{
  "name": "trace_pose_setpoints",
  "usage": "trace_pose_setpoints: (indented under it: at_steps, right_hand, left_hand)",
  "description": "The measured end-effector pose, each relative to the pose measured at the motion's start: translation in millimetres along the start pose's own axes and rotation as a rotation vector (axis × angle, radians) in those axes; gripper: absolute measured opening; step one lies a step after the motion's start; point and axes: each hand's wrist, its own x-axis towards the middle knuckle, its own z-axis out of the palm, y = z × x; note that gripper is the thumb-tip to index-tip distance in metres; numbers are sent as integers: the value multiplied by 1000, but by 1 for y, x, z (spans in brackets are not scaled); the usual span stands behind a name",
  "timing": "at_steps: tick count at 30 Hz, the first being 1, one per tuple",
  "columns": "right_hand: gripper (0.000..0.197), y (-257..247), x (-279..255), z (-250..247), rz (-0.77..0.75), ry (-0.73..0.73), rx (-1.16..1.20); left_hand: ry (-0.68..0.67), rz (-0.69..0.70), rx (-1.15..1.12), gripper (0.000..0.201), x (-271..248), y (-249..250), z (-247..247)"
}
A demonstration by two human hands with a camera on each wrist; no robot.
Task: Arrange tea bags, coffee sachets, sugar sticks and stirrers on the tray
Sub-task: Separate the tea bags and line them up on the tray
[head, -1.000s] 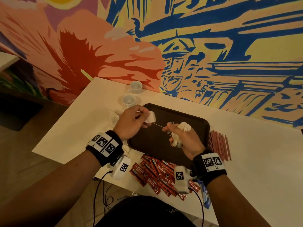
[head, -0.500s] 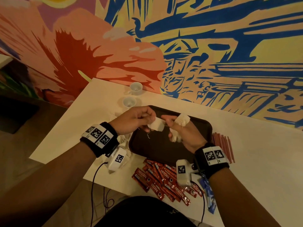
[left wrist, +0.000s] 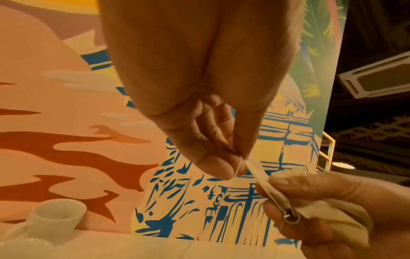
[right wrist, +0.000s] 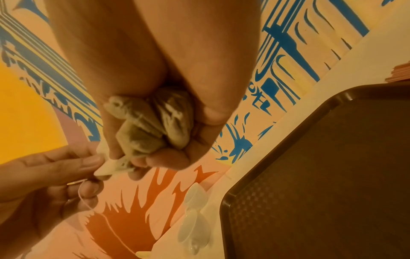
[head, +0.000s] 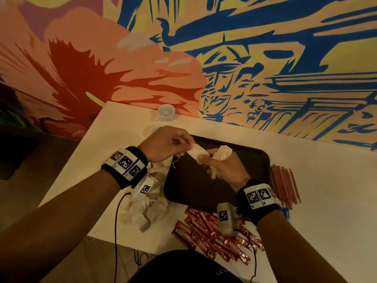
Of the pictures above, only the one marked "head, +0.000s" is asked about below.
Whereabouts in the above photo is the person's left hand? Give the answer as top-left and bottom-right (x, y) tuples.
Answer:
(137, 125), (196, 164)

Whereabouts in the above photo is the person's right hand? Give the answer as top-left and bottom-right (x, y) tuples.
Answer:
(197, 147), (252, 192)

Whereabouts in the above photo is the single white tea bag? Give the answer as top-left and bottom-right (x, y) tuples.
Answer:
(187, 143), (210, 163)
(210, 145), (233, 179)

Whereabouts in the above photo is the dark brown tray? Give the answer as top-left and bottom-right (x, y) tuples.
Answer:
(163, 135), (272, 215)

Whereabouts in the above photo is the pile of red Nescafe sachets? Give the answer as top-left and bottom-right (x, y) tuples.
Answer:
(171, 206), (266, 266)

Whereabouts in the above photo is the pile of white tea bags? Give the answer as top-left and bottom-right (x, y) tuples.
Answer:
(118, 159), (174, 232)

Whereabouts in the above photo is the person's left forearm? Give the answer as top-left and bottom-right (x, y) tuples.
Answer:
(0, 168), (121, 283)

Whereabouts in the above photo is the person's right forearm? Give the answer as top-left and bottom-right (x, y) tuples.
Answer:
(256, 209), (331, 283)

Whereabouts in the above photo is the person's black shirt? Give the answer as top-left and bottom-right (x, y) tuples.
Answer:
(130, 249), (243, 283)

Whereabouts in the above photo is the small white cup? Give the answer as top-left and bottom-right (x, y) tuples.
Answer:
(158, 103), (177, 121)

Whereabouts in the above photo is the black marker wristband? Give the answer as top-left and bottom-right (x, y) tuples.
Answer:
(101, 146), (149, 190)
(237, 178), (282, 225)

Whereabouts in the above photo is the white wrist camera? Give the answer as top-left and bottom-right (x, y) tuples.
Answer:
(216, 201), (239, 236)
(131, 175), (160, 204)

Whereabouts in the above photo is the black camera cable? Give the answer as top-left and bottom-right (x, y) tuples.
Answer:
(250, 233), (259, 283)
(112, 191), (133, 283)

